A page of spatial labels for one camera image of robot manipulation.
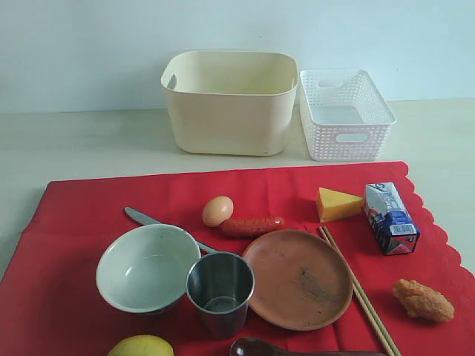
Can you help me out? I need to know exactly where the wooden chopstick right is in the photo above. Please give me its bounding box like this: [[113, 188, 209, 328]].
[[322, 225, 402, 356]]

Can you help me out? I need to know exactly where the wooden chopstick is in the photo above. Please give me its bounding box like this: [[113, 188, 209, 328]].
[[322, 225, 402, 356], [318, 226, 396, 356]]

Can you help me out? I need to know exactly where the red sausage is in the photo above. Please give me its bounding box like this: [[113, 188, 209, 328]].
[[220, 216, 286, 239]]

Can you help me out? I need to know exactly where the white perforated plastic basket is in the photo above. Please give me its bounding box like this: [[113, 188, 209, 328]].
[[298, 68, 396, 162]]

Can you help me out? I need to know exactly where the yellow lemon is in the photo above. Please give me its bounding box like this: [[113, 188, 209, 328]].
[[108, 334, 174, 356]]

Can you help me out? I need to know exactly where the yellow cheese wedge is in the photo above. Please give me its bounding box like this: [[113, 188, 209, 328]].
[[316, 188, 363, 223]]

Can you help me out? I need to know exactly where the wooden chopstick left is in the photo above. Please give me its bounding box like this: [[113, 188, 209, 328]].
[[318, 226, 396, 356]]

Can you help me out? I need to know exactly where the blue white milk carton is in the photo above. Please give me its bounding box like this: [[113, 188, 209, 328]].
[[364, 182, 421, 256]]

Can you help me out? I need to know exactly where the fried chicken piece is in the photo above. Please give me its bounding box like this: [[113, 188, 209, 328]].
[[392, 279, 455, 323]]

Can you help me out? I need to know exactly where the brown egg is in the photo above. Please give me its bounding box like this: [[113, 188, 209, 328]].
[[202, 196, 234, 227]]

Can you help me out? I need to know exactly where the cream plastic tub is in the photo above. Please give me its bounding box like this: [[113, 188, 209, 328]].
[[161, 50, 298, 156]]

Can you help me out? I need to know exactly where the stainless steel cup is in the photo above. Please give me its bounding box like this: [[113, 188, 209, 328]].
[[186, 251, 255, 340]]

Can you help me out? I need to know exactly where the dark wooden spoon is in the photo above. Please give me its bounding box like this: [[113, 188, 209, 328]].
[[229, 337, 385, 356]]

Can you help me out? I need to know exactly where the metal table knife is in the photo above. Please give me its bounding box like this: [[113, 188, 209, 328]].
[[124, 206, 217, 253]]

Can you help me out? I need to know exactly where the pale green ceramic bowl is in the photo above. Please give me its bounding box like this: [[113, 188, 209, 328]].
[[96, 224, 201, 314]]

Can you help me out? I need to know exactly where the brown wooden plate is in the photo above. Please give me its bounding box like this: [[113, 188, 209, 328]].
[[243, 229, 353, 332]]

